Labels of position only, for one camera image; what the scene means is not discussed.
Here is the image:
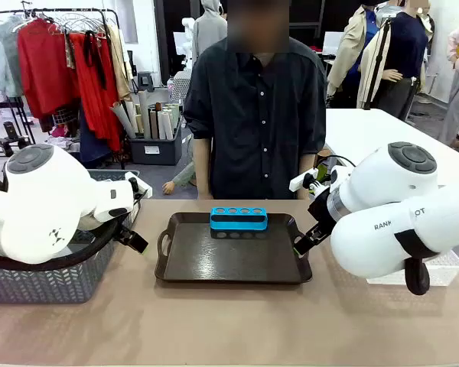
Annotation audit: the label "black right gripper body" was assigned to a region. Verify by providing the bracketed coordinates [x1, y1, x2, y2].
[307, 188, 337, 231]

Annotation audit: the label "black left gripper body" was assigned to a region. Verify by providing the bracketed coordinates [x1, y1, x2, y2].
[112, 217, 137, 240]

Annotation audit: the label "person's right forearm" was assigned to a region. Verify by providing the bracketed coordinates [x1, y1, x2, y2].
[193, 136, 214, 200]

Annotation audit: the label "small grey woven basket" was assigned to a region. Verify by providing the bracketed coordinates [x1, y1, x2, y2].
[86, 168, 142, 232]

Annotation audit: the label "blue test tube rack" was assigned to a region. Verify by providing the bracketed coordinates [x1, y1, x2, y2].
[209, 206, 269, 232]

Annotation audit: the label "mannequin arm green sleeve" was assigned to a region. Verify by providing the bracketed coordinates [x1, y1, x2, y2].
[161, 160, 197, 195]

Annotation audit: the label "dark brown plastic tray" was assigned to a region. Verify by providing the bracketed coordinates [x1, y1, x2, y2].
[155, 212, 314, 285]

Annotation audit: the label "dark grey storage bin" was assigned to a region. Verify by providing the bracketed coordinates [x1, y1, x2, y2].
[128, 121, 184, 167]

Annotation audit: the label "large grey woven basket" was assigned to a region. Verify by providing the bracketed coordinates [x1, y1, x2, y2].
[0, 228, 118, 305]

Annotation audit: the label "person in dark shirt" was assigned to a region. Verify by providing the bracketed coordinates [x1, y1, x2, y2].
[182, 0, 327, 200]

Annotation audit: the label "white paper roll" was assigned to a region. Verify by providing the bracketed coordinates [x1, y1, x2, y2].
[157, 109, 174, 141]

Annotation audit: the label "grey paper roll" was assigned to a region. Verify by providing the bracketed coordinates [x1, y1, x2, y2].
[137, 89, 153, 141]

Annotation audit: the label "white perforated plastic basket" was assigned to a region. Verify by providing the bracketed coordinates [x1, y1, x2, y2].
[366, 248, 459, 287]

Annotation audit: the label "red pleated dress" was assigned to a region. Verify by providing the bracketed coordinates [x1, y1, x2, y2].
[67, 31, 124, 153]

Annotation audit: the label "black step stool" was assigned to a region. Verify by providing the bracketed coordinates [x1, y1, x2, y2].
[138, 71, 156, 93]

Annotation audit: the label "black slanted tripod pole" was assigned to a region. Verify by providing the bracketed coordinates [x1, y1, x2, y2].
[364, 18, 393, 112]

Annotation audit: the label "mannequin in beige coat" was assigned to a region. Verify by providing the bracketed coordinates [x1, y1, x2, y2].
[326, 3, 384, 110]

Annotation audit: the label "beige hanging garment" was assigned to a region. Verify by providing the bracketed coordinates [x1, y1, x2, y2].
[106, 24, 133, 102]

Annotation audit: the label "red shirt garment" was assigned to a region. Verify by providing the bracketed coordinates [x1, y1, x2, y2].
[16, 18, 80, 120]

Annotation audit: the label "mannequin in navy top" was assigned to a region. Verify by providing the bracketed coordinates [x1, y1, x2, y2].
[369, 0, 432, 120]

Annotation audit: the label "black metal clothes rack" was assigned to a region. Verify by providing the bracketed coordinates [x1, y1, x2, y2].
[0, 6, 126, 170]

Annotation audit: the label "mannequin in grey hoodie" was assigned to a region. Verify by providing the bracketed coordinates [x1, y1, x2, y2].
[191, 0, 229, 67]

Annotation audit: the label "pale grey hanging garment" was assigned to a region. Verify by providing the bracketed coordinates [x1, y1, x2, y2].
[0, 15, 24, 99]

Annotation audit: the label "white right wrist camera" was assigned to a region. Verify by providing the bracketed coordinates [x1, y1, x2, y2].
[288, 169, 320, 193]

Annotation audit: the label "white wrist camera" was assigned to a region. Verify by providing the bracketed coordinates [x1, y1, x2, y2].
[288, 169, 320, 193]
[123, 171, 153, 200]

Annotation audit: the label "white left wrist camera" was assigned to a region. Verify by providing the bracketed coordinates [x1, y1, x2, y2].
[123, 171, 153, 200]

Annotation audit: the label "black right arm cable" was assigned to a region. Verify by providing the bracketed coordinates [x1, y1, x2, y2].
[314, 154, 357, 171]

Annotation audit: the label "black camera tripod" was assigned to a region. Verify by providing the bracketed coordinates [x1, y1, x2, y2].
[0, 120, 34, 158]

